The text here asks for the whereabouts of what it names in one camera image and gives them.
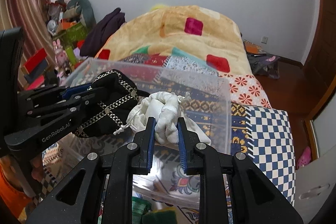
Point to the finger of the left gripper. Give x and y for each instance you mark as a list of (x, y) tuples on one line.
[(84, 102), (75, 90)]

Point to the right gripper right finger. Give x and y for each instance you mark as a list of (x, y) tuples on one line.
[(198, 158)]

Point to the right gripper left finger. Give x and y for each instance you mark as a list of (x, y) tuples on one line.
[(133, 158)]

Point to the black pouch with checkered trim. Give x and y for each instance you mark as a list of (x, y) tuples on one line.
[(115, 95)]

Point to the white drawstring cloth pouch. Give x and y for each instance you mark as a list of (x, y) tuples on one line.
[(166, 108)]

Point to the yellow green sponge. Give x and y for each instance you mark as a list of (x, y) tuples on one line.
[(163, 216)]

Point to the orange left sleeve forearm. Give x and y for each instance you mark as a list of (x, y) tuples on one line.
[(11, 191)]

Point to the left hand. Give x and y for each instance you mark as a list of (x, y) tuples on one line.
[(37, 171)]

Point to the pink bunny plush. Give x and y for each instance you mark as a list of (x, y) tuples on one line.
[(61, 59)]

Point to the red flat box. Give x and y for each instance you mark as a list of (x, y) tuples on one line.
[(34, 61)]

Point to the green knitted cloth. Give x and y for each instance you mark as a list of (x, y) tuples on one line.
[(140, 207)]

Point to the green cardboard box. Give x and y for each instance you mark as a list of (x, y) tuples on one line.
[(72, 35)]

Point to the dark purple garment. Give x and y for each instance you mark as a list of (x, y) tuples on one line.
[(102, 32)]

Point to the clear plastic storage box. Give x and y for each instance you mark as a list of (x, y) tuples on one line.
[(202, 99)]

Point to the grey green plush toy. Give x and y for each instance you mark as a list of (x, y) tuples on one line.
[(82, 10)]

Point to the striped pink brown curtain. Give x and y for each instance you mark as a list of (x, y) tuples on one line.
[(31, 16)]

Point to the pink slipper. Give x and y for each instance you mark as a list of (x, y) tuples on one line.
[(305, 158)]

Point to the grey backpack on floor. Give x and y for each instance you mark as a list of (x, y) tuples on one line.
[(264, 65)]

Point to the white cabinet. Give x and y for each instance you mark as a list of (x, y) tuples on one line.
[(315, 182)]

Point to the beige plush patchwork blanket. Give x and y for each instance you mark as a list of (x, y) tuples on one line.
[(205, 34)]

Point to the orange notebook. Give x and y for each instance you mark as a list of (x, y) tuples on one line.
[(253, 49)]

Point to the yellow green plush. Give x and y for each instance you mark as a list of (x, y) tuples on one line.
[(158, 6)]

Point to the white wall socket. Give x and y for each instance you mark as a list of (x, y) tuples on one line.
[(264, 39)]

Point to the brown wooden door frame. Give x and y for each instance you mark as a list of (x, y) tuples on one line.
[(319, 68)]

